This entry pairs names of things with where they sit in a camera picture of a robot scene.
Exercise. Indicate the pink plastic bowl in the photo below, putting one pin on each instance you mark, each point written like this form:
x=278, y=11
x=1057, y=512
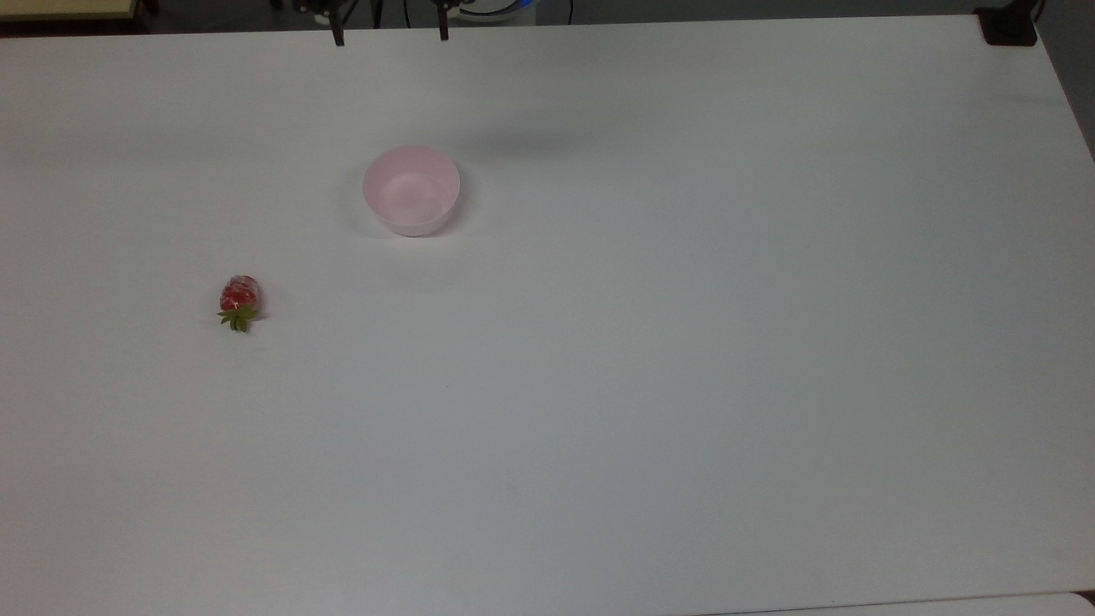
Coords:
x=411, y=192

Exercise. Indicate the beige wooden side table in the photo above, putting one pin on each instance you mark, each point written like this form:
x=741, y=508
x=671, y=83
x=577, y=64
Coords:
x=67, y=8

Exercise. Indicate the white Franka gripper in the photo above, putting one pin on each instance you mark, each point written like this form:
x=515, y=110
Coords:
x=376, y=3

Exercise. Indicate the black table clamp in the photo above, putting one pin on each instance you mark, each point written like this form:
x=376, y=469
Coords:
x=1009, y=26

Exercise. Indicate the red strawberry with green leaves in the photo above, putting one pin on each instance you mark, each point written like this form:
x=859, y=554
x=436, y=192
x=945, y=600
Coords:
x=240, y=300

